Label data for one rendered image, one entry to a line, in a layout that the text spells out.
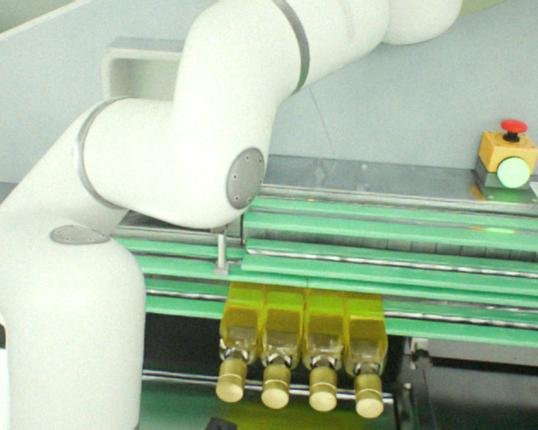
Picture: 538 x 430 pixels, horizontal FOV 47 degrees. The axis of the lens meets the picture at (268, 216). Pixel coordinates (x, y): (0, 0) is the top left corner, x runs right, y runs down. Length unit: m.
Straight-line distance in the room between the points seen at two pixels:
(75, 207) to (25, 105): 0.68
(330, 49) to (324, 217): 0.46
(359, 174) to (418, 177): 0.10
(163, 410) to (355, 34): 0.64
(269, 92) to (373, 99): 0.63
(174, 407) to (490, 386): 0.52
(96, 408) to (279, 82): 0.24
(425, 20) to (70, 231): 0.36
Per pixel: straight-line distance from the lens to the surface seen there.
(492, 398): 1.11
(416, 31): 0.59
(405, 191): 0.97
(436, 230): 0.91
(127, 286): 0.38
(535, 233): 0.97
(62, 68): 1.09
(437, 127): 1.05
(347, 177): 0.99
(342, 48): 0.49
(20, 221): 0.44
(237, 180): 0.38
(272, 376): 0.80
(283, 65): 0.43
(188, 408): 0.96
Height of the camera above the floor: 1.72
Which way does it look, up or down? 61 degrees down
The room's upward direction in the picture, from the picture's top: 170 degrees counter-clockwise
